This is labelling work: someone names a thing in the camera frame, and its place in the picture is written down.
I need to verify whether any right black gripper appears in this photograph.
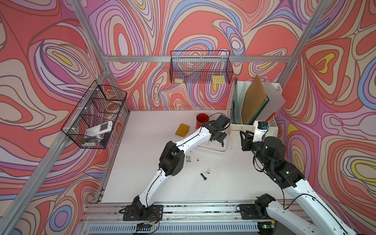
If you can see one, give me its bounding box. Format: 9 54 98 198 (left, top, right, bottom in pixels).
239 130 272 169

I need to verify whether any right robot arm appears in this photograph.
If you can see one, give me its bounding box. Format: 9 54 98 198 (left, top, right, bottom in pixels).
240 121 356 235

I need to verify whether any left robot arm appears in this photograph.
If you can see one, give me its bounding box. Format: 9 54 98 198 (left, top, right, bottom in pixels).
132 114 231 216

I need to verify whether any white plastic storage box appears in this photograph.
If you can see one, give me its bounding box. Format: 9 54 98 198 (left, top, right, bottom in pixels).
196 135 231 155

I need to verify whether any red metal bucket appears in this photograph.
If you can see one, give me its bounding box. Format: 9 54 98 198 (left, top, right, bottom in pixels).
195 113 209 129

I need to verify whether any white desk file organizer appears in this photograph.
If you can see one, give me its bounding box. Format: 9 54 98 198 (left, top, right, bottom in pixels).
226 77 286 141

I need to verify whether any yellow wallet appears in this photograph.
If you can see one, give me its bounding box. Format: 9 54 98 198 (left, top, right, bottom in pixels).
175 123 190 137

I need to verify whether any brown cardboard folder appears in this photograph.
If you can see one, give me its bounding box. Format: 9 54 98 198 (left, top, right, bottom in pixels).
241 75 268 125

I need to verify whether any grey folder sheet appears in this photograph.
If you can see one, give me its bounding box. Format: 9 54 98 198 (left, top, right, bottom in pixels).
256 80 286 121

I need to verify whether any white remote control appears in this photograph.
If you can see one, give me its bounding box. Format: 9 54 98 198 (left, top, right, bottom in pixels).
85 121 113 137

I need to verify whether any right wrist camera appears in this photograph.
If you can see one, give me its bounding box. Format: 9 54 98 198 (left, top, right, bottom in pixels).
253 121 269 143

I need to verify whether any black wire basket back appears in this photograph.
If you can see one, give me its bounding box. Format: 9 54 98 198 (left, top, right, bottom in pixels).
169 49 234 85

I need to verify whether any black wire basket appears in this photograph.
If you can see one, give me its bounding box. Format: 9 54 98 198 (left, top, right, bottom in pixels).
169 49 234 85
61 81 127 149

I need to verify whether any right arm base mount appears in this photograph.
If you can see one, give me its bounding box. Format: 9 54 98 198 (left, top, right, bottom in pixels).
237 204 272 220

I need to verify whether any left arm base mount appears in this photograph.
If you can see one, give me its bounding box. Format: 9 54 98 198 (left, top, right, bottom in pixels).
119 205 164 221

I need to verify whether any black wire basket left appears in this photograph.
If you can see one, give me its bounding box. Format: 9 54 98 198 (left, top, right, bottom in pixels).
61 81 127 149

